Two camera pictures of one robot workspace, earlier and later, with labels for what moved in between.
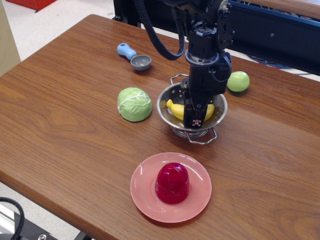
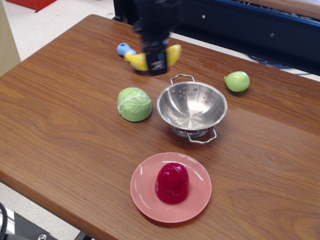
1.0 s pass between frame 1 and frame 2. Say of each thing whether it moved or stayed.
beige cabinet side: stayed
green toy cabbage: stayed
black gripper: moved
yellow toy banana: moved
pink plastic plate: stayed
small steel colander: stayed
